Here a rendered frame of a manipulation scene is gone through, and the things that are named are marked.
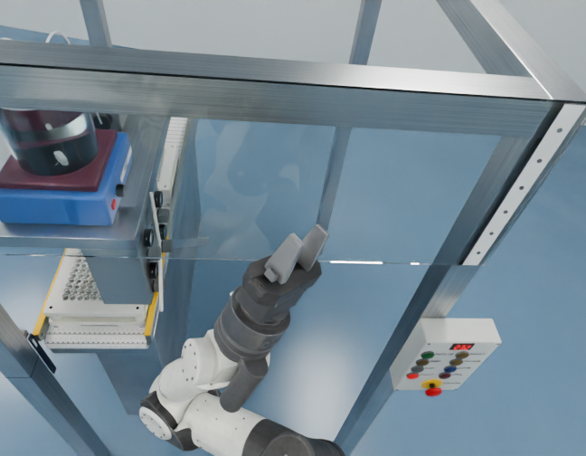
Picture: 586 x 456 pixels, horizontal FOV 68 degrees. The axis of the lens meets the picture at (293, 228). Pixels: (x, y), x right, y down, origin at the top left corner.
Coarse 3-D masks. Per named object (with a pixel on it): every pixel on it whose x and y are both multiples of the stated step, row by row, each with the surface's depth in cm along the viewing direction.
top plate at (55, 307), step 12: (72, 264) 119; (60, 276) 116; (60, 288) 114; (72, 288) 114; (48, 300) 111; (60, 300) 111; (72, 300) 112; (84, 300) 112; (96, 300) 112; (48, 312) 109; (60, 312) 109; (72, 312) 109; (84, 312) 110; (96, 312) 110; (108, 312) 110; (120, 312) 111; (132, 312) 111; (144, 312) 113
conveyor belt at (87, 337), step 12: (48, 336) 112; (60, 336) 112; (72, 336) 113; (84, 336) 113; (96, 336) 113; (108, 336) 114; (120, 336) 114; (132, 336) 114; (144, 336) 115; (60, 348) 114; (72, 348) 114; (84, 348) 114; (96, 348) 115; (108, 348) 115; (120, 348) 115; (132, 348) 116; (144, 348) 116
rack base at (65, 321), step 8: (64, 320) 113; (72, 320) 113; (80, 320) 113; (88, 320) 113; (96, 320) 114; (104, 320) 114; (112, 320) 114; (120, 320) 114; (128, 320) 114; (136, 320) 115; (144, 320) 115
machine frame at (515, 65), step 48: (96, 0) 146; (480, 0) 78; (0, 48) 51; (48, 48) 52; (96, 48) 53; (480, 48) 74; (528, 48) 66; (528, 96) 56; (576, 96) 57; (432, 288) 89; (0, 336) 94; (48, 384) 118; (384, 384) 122
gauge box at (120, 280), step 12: (96, 264) 86; (108, 264) 86; (120, 264) 86; (132, 264) 86; (144, 264) 89; (96, 276) 89; (108, 276) 89; (120, 276) 89; (132, 276) 89; (144, 276) 90; (108, 288) 92; (120, 288) 92; (132, 288) 92; (144, 288) 92; (108, 300) 95; (120, 300) 96; (132, 300) 96; (144, 300) 96
